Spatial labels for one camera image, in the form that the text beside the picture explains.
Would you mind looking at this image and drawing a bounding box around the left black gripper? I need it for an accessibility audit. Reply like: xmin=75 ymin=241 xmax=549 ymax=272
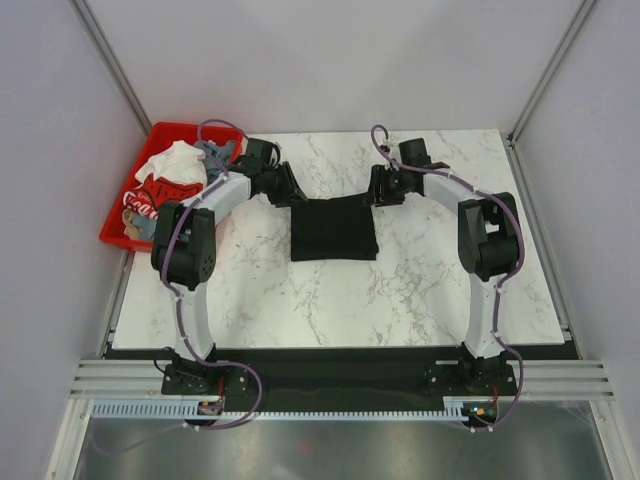
xmin=262 ymin=163 xmax=306 ymax=210

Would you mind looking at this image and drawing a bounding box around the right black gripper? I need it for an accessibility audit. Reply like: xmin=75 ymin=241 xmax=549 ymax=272
xmin=362 ymin=164 xmax=408 ymax=207

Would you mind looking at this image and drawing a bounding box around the black t-shirt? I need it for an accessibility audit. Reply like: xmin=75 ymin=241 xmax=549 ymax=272
xmin=290 ymin=194 xmax=379 ymax=262

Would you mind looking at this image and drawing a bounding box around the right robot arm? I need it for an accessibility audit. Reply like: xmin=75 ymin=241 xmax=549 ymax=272
xmin=365 ymin=138 xmax=525 ymax=394

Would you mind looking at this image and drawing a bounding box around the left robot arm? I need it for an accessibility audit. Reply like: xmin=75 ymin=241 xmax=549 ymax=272
xmin=151 ymin=138 xmax=308 ymax=393

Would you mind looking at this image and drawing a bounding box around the grey-blue t-shirt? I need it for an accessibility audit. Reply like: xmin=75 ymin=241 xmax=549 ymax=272
xmin=194 ymin=140 xmax=236 ymax=184

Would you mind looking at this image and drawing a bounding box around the white t-shirt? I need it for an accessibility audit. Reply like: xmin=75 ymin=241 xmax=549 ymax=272
xmin=134 ymin=140 xmax=208 ymax=186

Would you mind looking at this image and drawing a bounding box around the red plastic bin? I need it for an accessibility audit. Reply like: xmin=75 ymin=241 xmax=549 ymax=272
xmin=99 ymin=122 xmax=243 ymax=253

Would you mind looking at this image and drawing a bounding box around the red coca-cola t-shirt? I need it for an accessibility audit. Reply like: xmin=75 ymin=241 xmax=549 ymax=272
xmin=123 ymin=174 xmax=204 ymax=219

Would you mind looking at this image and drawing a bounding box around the beige garment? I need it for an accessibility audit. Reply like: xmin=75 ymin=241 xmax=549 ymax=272
xmin=122 ymin=209 xmax=148 ymax=241

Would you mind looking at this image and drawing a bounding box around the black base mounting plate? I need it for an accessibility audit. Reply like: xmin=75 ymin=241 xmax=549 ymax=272
xmin=161 ymin=347 xmax=517 ymax=412

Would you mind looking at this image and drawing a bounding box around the left aluminium frame post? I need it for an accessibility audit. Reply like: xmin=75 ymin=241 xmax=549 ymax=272
xmin=69 ymin=0 xmax=152 ymax=136

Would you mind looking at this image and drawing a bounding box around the aluminium frame post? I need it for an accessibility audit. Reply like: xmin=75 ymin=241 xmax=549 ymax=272
xmin=504 ymin=0 xmax=599 ymax=149
xmin=69 ymin=0 xmax=152 ymax=136

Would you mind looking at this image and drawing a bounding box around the white slotted cable duct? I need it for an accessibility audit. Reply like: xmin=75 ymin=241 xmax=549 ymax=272
xmin=91 ymin=399 xmax=498 ymax=422

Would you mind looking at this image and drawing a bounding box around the right aluminium frame post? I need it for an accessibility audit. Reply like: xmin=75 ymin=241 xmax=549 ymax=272
xmin=504 ymin=0 xmax=599 ymax=149

